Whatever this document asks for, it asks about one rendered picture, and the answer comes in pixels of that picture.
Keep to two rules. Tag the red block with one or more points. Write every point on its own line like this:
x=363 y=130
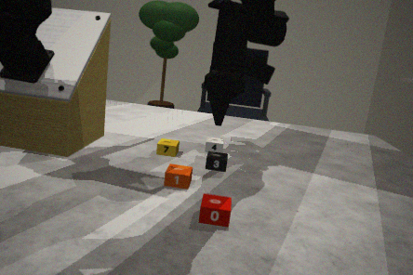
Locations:
x=215 y=210

